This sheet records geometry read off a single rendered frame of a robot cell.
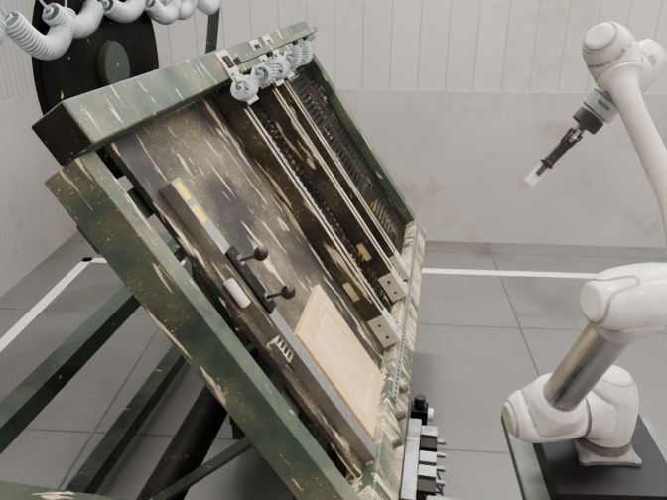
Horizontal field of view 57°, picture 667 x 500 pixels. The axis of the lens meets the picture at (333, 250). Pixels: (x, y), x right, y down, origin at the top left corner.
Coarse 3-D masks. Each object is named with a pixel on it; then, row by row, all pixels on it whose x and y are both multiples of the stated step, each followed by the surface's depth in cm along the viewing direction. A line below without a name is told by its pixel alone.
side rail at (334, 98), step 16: (320, 64) 323; (320, 80) 321; (336, 96) 323; (336, 112) 326; (352, 128) 328; (368, 144) 333; (368, 160) 334; (384, 176) 336; (400, 192) 344; (400, 208) 342
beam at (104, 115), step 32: (288, 32) 281; (192, 64) 178; (256, 64) 224; (96, 96) 130; (128, 96) 141; (160, 96) 154; (192, 96) 169; (32, 128) 123; (64, 128) 122; (96, 128) 125; (128, 128) 137; (64, 160) 125
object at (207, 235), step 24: (168, 192) 152; (192, 216) 154; (216, 240) 157; (216, 264) 158; (264, 312) 162; (288, 336) 165; (312, 360) 170; (312, 384) 168; (336, 408) 170; (360, 432) 175; (360, 456) 176
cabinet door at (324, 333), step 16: (320, 288) 202; (320, 304) 196; (304, 320) 182; (320, 320) 192; (336, 320) 202; (304, 336) 177; (320, 336) 187; (336, 336) 197; (352, 336) 206; (320, 352) 181; (336, 352) 191; (352, 352) 201; (320, 368) 178; (336, 368) 186; (352, 368) 196; (368, 368) 206; (336, 384) 181; (352, 384) 191; (368, 384) 201; (352, 400) 185; (368, 400) 194; (368, 416) 189; (368, 432) 185
